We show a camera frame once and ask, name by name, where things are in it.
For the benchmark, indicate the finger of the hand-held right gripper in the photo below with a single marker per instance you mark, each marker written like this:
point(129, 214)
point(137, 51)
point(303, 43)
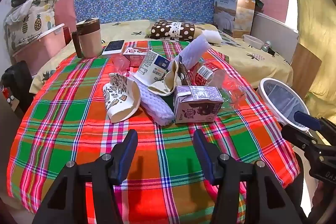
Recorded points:
point(307, 120)
point(299, 137)

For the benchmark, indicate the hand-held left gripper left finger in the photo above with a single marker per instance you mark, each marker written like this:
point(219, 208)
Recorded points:
point(126, 158)

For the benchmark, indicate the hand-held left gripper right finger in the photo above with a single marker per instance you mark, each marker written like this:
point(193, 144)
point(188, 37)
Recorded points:
point(207, 161)

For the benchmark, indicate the white trash bin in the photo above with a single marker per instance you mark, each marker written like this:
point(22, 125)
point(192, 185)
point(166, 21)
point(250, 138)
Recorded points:
point(263, 91)

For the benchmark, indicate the purple drink carton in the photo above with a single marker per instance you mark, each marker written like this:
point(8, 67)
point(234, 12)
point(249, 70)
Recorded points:
point(197, 108)

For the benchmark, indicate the patterned crushed paper cup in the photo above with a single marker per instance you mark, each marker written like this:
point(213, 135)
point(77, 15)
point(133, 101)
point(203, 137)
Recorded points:
point(118, 98)

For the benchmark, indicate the white foam net sleeve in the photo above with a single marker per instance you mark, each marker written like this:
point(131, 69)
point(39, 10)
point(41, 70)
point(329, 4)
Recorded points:
point(155, 103)

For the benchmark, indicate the beige crushed paper cup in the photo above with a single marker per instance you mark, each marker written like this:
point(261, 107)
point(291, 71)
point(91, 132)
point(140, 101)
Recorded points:
point(162, 85)

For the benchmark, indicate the clear bottle red label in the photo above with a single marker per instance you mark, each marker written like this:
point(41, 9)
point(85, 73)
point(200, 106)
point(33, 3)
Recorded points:
point(207, 74)

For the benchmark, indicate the brown coffee sachet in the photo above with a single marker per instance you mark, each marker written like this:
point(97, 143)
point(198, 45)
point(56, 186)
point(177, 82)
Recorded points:
point(186, 72)

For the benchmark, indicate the clear plastic wrapper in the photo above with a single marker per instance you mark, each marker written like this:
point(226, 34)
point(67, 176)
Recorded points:
point(120, 64)

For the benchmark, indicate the white blue yogurt cup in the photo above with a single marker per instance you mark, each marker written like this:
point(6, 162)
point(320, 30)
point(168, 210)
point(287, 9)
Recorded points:
point(149, 66)

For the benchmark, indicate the pink white carton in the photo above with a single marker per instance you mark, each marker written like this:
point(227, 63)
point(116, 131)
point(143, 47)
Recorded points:
point(134, 56)

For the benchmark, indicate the lavender foam sheet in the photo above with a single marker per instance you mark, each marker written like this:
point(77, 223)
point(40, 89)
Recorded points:
point(195, 51)

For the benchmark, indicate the clear plastic bin liner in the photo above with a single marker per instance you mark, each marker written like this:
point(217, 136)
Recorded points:
point(283, 103)

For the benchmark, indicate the wooden board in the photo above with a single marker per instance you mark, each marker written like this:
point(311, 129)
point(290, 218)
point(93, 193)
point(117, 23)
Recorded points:
point(304, 69)

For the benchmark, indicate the colourful plaid cloth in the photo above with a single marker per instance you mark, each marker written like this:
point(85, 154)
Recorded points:
point(78, 121)

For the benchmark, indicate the yellow printed bed sheet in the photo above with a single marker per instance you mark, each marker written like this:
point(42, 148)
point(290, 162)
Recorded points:
point(262, 66)

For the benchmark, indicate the small black object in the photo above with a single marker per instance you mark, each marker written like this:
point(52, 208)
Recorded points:
point(273, 52)

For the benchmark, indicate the small green jar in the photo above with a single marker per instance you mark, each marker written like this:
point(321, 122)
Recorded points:
point(266, 46)

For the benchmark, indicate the white board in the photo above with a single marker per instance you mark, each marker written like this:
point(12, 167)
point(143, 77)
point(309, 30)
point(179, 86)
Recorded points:
point(273, 32)

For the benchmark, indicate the white bowl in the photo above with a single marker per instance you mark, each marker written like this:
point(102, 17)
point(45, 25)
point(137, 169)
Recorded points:
point(253, 41)

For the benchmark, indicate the yellow curtain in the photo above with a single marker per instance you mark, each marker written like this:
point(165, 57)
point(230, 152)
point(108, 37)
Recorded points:
point(315, 17)

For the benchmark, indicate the white smartphone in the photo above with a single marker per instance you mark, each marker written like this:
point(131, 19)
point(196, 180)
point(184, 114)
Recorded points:
point(113, 47)

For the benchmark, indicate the brown beige mug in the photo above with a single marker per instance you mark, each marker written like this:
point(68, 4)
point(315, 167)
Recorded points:
point(90, 40)

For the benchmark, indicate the quilt packaging box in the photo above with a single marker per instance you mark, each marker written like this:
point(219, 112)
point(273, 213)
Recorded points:
point(225, 14)

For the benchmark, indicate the brown polka dot pillow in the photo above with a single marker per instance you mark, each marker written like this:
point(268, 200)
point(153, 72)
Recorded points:
point(160, 28)

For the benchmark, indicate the red spotted object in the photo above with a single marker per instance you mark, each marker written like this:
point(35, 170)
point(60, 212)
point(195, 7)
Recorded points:
point(6, 96)

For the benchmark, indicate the black backpack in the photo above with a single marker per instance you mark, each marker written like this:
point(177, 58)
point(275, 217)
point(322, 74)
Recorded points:
point(18, 77)

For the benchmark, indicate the pink storage box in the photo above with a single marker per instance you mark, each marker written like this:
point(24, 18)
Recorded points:
point(44, 48)

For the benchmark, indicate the pineapple print bag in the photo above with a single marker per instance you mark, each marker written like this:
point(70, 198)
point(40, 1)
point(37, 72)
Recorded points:
point(31, 24)

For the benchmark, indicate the white cloth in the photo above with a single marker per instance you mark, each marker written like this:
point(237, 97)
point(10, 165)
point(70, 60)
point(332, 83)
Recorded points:
point(18, 11)

